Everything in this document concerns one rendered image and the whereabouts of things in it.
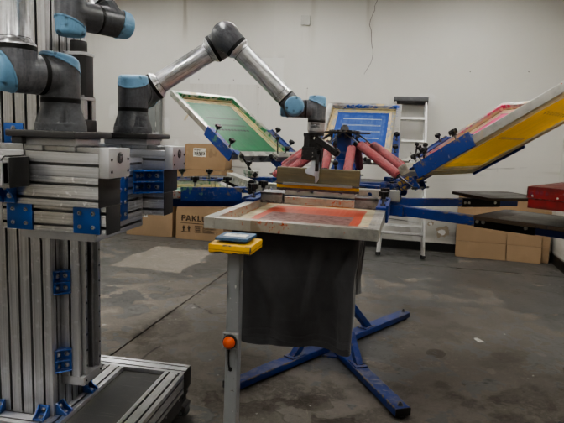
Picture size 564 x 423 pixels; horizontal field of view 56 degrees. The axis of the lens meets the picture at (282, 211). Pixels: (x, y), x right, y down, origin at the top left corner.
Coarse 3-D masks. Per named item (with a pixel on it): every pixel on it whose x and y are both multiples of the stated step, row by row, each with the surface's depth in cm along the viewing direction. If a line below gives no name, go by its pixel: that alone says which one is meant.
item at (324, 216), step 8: (328, 208) 241; (312, 216) 216; (320, 216) 217; (328, 216) 218; (336, 216) 218; (344, 216) 219; (352, 216) 220; (360, 216) 221; (336, 224) 197; (344, 224) 198; (352, 224) 199
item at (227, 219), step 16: (240, 208) 208; (256, 208) 230; (352, 208) 244; (208, 224) 181; (224, 224) 179; (240, 224) 178; (256, 224) 177; (272, 224) 175; (288, 224) 174; (304, 224) 173; (320, 224) 174; (368, 240) 169
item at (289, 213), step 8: (272, 208) 234; (280, 208) 235; (288, 208) 236; (296, 208) 237; (304, 208) 238; (312, 208) 239; (320, 208) 240; (256, 216) 210; (264, 216) 211; (272, 216) 212; (280, 216) 212; (288, 216) 213; (296, 216) 214; (304, 216) 215
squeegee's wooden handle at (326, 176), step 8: (280, 168) 231; (288, 168) 230; (296, 168) 230; (304, 168) 229; (280, 176) 231; (288, 176) 231; (296, 176) 230; (304, 176) 229; (312, 176) 229; (320, 176) 228; (328, 176) 227; (336, 176) 227; (344, 176) 226; (352, 176) 225; (328, 184) 228; (336, 184) 227; (344, 184) 226; (352, 184) 226
